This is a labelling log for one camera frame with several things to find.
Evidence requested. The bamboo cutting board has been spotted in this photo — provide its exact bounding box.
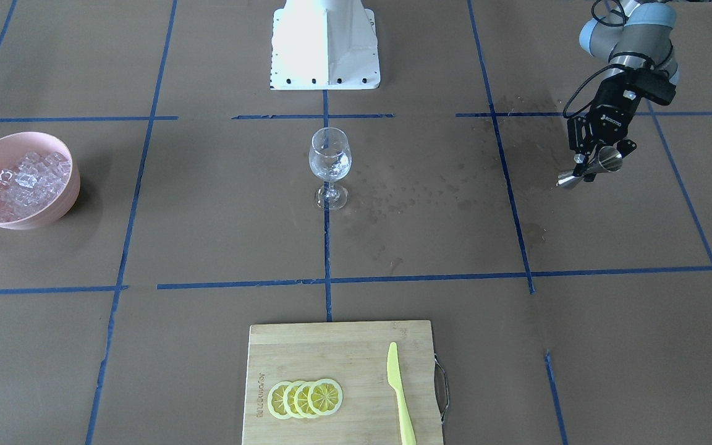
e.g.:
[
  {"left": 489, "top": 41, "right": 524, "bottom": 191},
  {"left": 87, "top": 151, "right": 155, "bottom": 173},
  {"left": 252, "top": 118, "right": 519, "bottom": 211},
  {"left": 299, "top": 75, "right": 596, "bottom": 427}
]
[{"left": 241, "top": 320, "right": 444, "bottom": 444}]

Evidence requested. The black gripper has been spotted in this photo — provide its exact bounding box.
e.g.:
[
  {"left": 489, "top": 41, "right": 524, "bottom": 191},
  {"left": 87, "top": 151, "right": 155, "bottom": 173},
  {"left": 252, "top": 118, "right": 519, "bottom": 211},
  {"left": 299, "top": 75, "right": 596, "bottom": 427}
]
[{"left": 566, "top": 75, "right": 641, "bottom": 182}]

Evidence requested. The clear ice cubes pile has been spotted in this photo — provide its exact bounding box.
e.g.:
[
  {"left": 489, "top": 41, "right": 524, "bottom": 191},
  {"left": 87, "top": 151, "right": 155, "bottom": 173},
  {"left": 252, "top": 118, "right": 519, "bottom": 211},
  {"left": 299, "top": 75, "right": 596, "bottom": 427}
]
[{"left": 0, "top": 150, "right": 72, "bottom": 223}]

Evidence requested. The white camera pedestal base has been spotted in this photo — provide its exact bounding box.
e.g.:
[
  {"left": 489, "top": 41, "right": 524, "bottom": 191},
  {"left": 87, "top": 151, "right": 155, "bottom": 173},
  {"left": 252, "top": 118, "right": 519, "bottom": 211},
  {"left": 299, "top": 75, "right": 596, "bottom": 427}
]
[{"left": 269, "top": 1, "right": 381, "bottom": 91}]

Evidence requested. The steel cocktail jigger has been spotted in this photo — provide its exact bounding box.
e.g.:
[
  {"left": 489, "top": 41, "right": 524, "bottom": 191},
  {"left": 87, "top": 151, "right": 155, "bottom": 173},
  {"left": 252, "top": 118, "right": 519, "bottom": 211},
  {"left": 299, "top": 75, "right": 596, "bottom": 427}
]
[{"left": 556, "top": 146, "right": 624, "bottom": 189}]

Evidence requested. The pink bowl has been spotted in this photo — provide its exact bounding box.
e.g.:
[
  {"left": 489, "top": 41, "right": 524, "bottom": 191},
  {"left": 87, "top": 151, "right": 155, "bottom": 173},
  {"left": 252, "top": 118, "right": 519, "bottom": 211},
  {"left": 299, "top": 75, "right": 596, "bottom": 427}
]
[{"left": 0, "top": 132, "right": 81, "bottom": 230}]

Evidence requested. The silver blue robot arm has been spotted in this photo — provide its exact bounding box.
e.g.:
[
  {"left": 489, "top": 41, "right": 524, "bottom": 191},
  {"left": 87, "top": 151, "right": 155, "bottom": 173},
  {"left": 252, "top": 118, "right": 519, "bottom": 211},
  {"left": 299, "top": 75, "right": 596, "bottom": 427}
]
[{"left": 557, "top": 1, "right": 680, "bottom": 189}]

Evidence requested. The yellow plastic knife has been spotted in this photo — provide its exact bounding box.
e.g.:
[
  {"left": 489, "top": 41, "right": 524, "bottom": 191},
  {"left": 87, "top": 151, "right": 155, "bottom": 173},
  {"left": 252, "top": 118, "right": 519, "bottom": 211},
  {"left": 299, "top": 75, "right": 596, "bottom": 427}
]
[{"left": 386, "top": 342, "right": 417, "bottom": 444}]

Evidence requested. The clear wine glass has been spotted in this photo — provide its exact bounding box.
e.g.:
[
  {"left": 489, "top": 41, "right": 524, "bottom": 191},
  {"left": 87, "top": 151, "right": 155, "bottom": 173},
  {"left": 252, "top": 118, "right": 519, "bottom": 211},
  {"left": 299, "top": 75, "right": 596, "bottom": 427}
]
[{"left": 308, "top": 127, "right": 352, "bottom": 211}]

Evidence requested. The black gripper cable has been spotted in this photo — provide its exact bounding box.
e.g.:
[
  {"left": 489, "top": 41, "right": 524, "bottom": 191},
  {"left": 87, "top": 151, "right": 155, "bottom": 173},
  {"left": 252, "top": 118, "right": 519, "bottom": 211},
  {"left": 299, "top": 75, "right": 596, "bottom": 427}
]
[{"left": 562, "top": 56, "right": 629, "bottom": 119}]

